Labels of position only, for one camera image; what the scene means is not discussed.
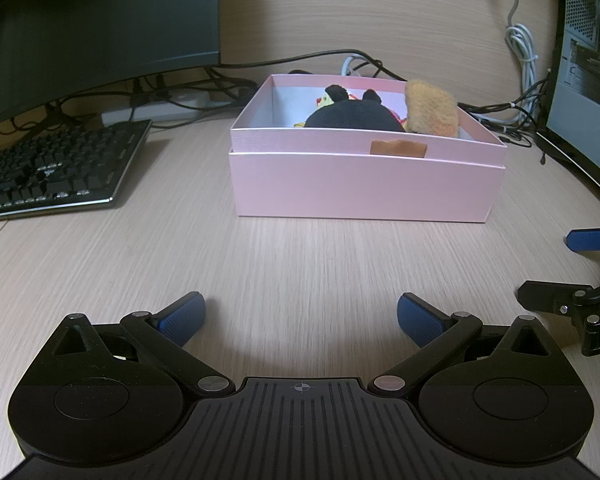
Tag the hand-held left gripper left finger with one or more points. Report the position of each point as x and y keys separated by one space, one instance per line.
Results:
x=182 y=317

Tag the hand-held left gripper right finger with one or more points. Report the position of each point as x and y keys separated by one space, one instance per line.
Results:
x=420 y=320

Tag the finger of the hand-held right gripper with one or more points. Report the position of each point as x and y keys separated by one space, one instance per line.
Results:
x=545 y=295
x=592 y=240

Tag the pink cardboard box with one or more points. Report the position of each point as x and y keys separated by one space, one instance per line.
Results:
x=360 y=190

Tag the tan plush toast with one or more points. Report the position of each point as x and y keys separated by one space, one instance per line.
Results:
x=430 y=107

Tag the black plush toy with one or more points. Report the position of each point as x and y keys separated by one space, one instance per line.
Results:
x=355 y=115

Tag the yellow round toy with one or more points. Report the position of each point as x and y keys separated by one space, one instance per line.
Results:
x=326 y=102

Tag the computer case with glass panel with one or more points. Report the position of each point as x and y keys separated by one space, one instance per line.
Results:
x=587 y=75

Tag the black keyboard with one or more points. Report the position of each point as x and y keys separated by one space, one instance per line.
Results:
x=50 y=170

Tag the grey power strip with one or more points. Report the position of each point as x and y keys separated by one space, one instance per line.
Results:
x=155 y=110

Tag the black computer monitor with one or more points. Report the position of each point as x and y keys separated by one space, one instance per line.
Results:
x=90 y=25

